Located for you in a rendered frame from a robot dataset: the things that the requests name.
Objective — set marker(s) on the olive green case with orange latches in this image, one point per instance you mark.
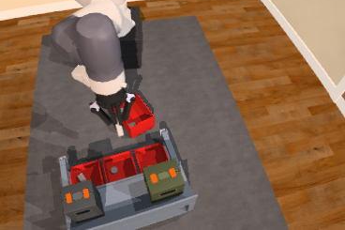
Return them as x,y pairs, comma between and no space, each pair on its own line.
164,180

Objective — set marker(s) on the white round disc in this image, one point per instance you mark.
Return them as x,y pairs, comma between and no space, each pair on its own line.
114,170

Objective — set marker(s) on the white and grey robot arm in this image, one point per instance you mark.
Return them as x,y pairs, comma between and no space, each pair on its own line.
89,39

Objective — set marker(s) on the grey metal shelf frame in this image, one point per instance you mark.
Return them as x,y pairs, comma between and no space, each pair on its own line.
124,199

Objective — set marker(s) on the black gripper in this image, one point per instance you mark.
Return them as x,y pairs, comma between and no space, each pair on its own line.
117,99

